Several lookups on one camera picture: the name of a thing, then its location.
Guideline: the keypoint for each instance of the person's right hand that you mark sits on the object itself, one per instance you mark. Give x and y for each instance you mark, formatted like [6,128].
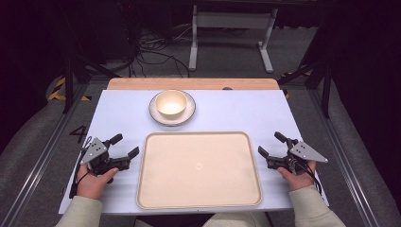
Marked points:
[298,178]

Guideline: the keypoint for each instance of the aluminium rail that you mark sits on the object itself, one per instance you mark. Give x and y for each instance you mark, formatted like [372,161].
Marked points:
[343,157]
[41,157]

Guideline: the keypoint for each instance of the person's left hand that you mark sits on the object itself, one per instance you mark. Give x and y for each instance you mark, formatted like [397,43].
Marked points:
[93,182]

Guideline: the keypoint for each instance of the black metal stand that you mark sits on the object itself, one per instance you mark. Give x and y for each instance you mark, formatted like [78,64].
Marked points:
[75,69]
[318,72]

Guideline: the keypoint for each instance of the white plate with dark rim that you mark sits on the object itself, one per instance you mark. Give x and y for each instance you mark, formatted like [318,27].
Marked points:
[171,119]

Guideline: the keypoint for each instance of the cream bowl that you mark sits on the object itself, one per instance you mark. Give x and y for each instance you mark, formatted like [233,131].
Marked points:
[170,103]

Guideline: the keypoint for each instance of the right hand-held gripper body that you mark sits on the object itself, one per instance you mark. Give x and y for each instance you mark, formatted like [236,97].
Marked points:
[299,156]

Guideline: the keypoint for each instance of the white board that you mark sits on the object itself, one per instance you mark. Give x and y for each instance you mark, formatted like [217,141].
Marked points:
[220,110]

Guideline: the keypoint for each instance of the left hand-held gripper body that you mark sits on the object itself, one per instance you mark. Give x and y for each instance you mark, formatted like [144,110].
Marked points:
[96,154]

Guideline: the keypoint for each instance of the beige rectangular tray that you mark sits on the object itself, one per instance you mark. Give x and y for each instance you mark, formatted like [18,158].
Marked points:
[199,170]

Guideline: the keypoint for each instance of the white metal stand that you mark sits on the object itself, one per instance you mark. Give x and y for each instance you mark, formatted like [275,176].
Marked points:
[233,20]

